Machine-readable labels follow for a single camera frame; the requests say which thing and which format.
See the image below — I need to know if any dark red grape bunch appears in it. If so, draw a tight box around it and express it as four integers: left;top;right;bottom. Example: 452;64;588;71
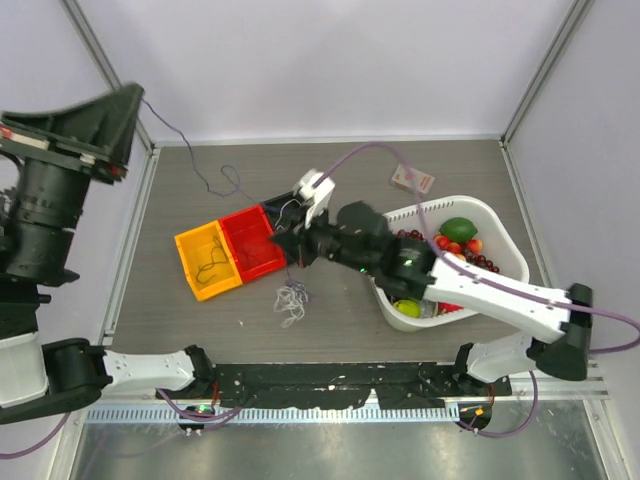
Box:
396;229;424;241

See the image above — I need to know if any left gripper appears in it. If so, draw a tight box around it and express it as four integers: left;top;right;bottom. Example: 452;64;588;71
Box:
1;82;156;280

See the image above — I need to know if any red apple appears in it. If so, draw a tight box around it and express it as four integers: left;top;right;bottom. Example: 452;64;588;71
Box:
438;302;463;315

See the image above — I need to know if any yellow plastic bin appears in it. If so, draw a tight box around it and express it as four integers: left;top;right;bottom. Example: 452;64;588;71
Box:
174;221;243;302

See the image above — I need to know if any white cable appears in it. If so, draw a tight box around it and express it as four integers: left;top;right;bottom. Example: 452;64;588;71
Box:
273;285;309;330
273;198;307;226

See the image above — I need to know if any white plastic basket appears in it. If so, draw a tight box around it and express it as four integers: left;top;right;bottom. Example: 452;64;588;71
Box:
369;194;530;333

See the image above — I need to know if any black cable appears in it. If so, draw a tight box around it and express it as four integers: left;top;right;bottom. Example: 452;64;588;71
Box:
195;234;229;284

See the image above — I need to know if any small green apple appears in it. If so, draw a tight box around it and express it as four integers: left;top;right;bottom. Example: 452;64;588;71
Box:
393;299;421;318

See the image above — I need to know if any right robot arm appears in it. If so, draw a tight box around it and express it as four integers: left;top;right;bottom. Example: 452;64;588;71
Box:
271;196;593;395

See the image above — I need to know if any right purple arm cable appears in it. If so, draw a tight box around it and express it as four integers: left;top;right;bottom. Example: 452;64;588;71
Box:
314;142;640;442

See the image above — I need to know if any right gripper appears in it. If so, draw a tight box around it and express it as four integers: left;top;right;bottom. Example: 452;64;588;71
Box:
271;200;376;277

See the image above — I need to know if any black plastic bin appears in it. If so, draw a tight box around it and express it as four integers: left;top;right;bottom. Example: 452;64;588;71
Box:
260;191;304;232

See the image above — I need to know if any red plastic bin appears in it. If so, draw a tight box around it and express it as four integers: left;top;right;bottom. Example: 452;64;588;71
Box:
219;205;286;284

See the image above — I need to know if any red white card box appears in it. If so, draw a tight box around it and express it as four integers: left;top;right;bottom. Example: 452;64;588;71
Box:
390;164;435;197

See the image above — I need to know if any slotted cable duct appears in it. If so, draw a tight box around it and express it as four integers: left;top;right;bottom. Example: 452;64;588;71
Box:
85;403;460;425

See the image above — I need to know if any green lime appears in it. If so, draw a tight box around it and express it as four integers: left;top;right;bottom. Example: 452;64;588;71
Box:
439;217;478;243

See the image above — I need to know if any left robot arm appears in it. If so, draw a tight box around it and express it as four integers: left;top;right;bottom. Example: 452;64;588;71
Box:
1;83;215;425

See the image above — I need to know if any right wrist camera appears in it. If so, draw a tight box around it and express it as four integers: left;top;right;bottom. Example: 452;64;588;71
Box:
293;169;335;228

